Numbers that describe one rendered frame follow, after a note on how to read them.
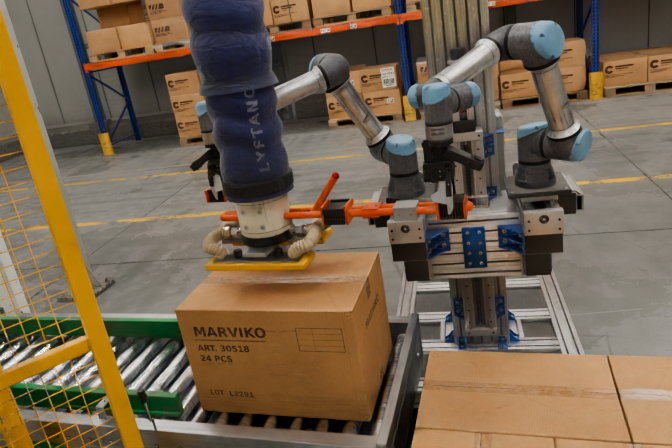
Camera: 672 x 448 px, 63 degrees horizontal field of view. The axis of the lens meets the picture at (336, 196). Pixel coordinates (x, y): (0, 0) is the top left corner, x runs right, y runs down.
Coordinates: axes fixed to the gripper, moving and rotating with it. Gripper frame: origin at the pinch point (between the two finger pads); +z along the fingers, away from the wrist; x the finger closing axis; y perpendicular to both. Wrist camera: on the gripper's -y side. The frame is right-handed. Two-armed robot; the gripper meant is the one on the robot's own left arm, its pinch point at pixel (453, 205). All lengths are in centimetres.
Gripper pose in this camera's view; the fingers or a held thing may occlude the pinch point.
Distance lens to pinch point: 164.2
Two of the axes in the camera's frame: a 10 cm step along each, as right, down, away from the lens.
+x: -2.9, 3.4, -8.9
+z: 1.5, 9.4, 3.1
